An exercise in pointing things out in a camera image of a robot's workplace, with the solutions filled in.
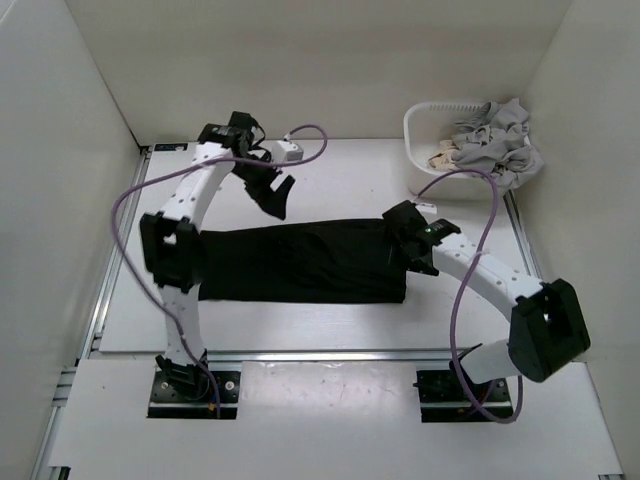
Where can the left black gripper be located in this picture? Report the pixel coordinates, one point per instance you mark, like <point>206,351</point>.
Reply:
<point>274,202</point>

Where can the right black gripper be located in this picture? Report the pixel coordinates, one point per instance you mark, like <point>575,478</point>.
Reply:
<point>421,268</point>

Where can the black trousers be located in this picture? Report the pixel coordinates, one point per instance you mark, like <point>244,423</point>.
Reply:
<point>347,261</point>

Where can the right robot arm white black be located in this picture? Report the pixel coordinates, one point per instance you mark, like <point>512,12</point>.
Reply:
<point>547,329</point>

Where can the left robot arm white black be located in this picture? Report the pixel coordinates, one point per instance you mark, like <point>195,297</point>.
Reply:
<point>172,245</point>

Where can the beige crumpled garment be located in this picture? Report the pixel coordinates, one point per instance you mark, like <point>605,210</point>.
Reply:
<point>442,159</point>

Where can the white plastic basket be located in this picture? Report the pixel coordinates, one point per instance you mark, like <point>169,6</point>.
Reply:
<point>425,125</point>

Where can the grey crumpled garment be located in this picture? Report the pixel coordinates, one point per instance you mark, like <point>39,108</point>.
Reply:
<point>494,140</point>

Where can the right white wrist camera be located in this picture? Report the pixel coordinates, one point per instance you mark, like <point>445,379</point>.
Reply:
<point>426,207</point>

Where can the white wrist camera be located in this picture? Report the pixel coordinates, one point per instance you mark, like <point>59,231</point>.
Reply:
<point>426,207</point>
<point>284,151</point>

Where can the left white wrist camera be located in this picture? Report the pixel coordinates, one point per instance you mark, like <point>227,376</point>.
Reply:
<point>284,151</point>

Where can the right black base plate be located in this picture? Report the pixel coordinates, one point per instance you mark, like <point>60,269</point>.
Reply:
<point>442,399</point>

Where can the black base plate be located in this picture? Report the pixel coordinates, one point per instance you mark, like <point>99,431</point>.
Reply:
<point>442,399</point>
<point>169,401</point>

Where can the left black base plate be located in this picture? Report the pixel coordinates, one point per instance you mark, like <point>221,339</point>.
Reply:
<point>169,401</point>

